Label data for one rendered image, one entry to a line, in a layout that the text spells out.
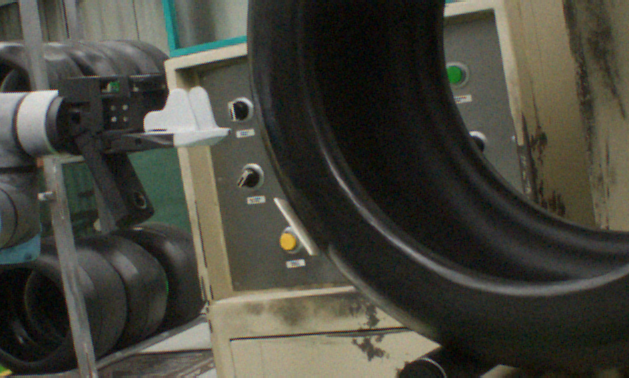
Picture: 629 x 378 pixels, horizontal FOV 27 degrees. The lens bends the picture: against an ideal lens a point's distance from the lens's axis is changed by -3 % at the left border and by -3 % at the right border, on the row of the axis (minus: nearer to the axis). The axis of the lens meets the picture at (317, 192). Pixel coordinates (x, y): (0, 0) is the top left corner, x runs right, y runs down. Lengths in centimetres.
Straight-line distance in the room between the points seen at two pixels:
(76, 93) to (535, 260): 52
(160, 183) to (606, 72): 1058
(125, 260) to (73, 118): 385
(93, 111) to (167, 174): 1048
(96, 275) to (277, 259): 301
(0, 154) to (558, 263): 62
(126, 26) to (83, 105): 1068
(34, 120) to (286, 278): 64
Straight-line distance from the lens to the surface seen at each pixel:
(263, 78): 120
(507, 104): 180
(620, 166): 146
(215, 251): 202
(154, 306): 535
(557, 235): 138
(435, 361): 117
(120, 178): 143
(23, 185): 152
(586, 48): 146
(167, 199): 1192
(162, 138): 137
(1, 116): 150
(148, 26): 1200
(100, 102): 141
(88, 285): 492
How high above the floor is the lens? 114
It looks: 3 degrees down
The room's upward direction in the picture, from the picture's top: 9 degrees counter-clockwise
